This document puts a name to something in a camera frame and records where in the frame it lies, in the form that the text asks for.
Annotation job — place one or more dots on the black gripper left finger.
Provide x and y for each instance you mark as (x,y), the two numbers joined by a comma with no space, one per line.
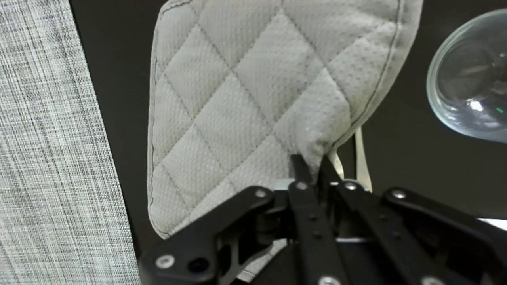
(311,237)

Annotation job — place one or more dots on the grey quilted potholder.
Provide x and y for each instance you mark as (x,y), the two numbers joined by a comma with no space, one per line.
(254,95)

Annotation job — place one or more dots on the clear glass cup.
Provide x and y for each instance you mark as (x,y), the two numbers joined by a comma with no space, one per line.
(470,84)

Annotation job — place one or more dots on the grey woven placemat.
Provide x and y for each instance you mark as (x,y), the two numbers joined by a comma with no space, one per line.
(48,147)

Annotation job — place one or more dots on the black table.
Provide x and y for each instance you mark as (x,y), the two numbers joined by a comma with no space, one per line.
(402,168)

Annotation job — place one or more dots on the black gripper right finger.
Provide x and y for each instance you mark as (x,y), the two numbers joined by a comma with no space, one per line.
(402,242)

